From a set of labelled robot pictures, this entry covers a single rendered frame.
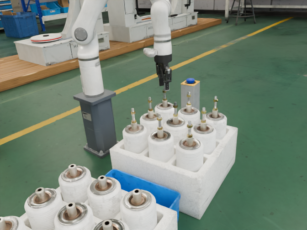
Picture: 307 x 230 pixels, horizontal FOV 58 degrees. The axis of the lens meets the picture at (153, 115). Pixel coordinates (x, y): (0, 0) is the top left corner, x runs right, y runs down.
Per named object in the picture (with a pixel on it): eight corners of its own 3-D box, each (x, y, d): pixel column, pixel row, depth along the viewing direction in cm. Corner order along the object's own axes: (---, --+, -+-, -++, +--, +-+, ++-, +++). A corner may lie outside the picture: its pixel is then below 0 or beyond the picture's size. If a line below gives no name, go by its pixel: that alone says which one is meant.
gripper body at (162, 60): (175, 52, 112) (175, 75, 116) (167, 48, 120) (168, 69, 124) (157, 54, 110) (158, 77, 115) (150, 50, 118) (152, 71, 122)
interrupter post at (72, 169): (68, 175, 85) (66, 167, 83) (74, 171, 86) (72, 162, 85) (74, 178, 83) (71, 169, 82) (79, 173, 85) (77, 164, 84)
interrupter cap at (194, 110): (191, 106, 124) (191, 105, 124) (201, 112, 118) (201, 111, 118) (177, 110, 121) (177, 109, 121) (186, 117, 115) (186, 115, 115)
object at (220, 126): (203, 146, 127) (203, 110, 119) (224, 148, 125) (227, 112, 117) (201, 158, 119) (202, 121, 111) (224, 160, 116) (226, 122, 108)
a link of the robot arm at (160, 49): (142, 53, 117) (141, 38, 115) (167, 49, 120) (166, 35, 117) (148, 58, 110) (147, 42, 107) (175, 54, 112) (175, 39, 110)
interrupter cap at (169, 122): (170, 117, 115) (170, 116, 115) (187, 120, 112) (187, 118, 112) (163, 126, 109) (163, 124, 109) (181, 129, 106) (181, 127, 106)
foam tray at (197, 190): (114, 185, 117) (108, 148, 109) (161, 141, 146) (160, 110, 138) (199, 220, 98) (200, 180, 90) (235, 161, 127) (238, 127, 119)
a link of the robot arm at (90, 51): (75, 19, 121) (81, 58, 128) (68, 23, 112) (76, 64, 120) (96, 18, 120) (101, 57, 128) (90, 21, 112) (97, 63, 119)
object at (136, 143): (151, 160, 119) (149, 123, 111) (147, 175, 111) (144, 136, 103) (130, 159, 121) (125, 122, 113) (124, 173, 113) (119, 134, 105)
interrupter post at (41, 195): (35, 200, 76) (33, 190, 74) (43, 195, 77) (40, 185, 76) (41, 203, 75) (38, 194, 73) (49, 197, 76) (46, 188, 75)
